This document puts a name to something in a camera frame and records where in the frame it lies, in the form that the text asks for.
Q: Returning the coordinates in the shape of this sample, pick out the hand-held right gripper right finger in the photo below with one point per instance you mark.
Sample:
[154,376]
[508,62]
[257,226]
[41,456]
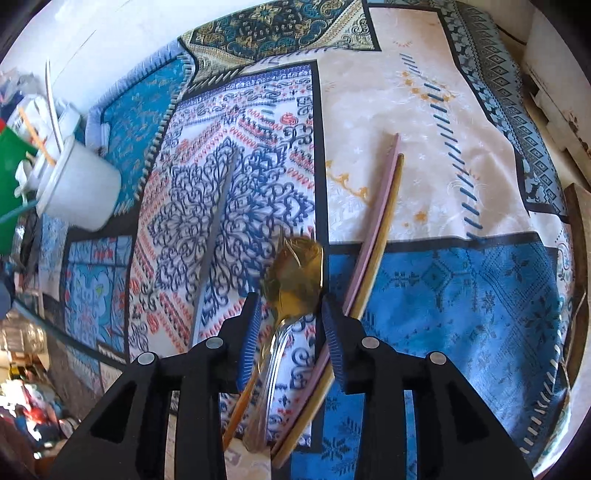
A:
[333,341]

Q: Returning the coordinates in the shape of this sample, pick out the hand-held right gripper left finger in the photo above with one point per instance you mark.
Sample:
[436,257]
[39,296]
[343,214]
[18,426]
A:
[249,341]

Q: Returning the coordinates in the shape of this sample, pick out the gold spoon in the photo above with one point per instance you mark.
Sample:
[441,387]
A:
[293,272]

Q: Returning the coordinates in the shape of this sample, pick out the pink chopstick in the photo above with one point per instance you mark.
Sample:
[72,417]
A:
[371,230]

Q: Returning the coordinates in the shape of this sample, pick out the white ceramic cup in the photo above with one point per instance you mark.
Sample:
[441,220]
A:
[83,189]

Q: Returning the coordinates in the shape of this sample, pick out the patterned blue tablecloth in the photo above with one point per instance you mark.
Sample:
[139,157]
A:
[461,300]

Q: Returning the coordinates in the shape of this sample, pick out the green box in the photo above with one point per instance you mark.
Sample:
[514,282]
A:
[11,184]

